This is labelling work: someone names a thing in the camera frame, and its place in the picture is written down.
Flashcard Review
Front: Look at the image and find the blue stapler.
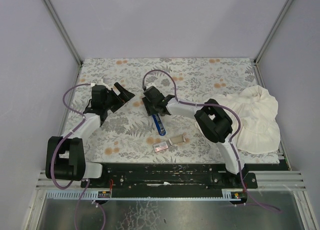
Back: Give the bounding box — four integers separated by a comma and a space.
152, 114, 166, 136

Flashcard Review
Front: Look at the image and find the red white staple box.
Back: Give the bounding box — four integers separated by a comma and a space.
153, 141, 169, 153

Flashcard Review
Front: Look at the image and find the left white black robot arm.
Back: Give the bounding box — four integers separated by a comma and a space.
45, 82, 135, 185

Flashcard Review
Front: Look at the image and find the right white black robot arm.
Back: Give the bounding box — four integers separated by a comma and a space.
143, 85, 244, 175

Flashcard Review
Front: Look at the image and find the floral patterned table mat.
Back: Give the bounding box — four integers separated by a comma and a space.
53, 57, 285, 164

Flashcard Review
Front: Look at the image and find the white crumpled cloth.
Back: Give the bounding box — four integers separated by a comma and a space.
213, 85, 281, 154

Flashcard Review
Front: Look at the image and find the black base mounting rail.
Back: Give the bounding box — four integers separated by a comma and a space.
89, 163, 258, 193

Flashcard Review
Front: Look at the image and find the left aluminium frame post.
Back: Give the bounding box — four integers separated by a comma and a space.
42, 0, 83, 66

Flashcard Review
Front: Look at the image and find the aluminium frame post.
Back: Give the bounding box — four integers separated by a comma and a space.
42, 0, 83, 66
253, 0, 295, 65

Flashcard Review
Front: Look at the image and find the left aluminium extrusion rail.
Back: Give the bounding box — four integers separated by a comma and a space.
36, 171, 81, 190

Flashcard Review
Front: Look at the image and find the aluminium extrusion rail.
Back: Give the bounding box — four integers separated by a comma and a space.
255, 171, 306, 191
36, 171, 81, 190

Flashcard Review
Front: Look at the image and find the white slotted cable duct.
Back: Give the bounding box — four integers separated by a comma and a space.
46, 189, 247, 202

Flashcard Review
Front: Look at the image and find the right aluminium extrusion rail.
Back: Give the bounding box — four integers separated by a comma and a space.
255, 171, 306, 191

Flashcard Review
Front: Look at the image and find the right aluminium frame post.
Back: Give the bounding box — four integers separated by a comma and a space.
253, 0, 295, 65

